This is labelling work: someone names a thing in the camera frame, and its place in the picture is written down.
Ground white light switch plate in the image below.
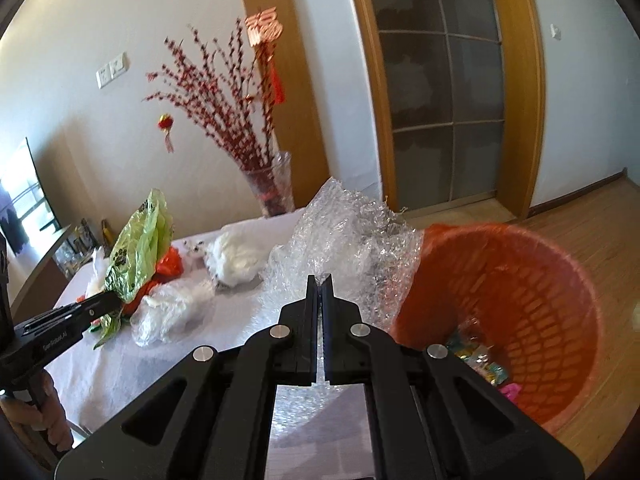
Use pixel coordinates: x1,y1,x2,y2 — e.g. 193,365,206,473
96,52,129,90

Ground red hanging tassel ornament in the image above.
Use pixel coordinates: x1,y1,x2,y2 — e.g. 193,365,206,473
244,7,287,106

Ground green plastic bag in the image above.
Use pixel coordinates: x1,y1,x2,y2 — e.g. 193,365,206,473
92,189,174,351

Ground clear glass vase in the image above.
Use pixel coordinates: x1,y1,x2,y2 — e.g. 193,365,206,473
243,151,296,218

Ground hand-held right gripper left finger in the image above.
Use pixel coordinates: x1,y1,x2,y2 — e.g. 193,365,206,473
55,275,319,480

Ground wooden door frame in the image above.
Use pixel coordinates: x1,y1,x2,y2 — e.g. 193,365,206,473
342,0,547,222

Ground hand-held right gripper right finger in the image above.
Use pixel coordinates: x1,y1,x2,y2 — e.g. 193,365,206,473
320,275,584,480

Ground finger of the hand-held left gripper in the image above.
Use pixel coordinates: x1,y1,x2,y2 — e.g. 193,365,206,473
65,291,124,323

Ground frosted glass sliding door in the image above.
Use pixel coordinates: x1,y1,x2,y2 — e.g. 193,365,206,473
360,0,506,213

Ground pile of colourful wrappers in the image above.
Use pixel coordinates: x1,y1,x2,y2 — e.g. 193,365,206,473
445,317,522,404

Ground red berry branches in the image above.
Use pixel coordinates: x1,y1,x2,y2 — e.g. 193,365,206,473
144,24,281,171

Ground person's left hand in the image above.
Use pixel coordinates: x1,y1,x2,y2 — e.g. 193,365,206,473
0,369,74,461

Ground dark glass bottle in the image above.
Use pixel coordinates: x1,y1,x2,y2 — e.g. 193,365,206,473
75,217,97,256

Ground flat screen television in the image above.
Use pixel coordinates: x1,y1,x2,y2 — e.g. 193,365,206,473
0,137,63,256

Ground thin white plastic bag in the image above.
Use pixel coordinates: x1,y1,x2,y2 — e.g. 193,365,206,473
85,247,114,300

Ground clear bubble wrap sheet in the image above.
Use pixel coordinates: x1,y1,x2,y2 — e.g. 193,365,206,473
260,176,426,342

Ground small red wall ornament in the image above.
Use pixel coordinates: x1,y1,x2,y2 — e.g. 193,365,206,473
157,114,176,154

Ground red plastic mesh basket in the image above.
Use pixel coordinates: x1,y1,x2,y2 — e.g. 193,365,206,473
390,223,603,436

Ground clear crumpled plastic bag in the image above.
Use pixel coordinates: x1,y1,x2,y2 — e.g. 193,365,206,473
129,279,217,347

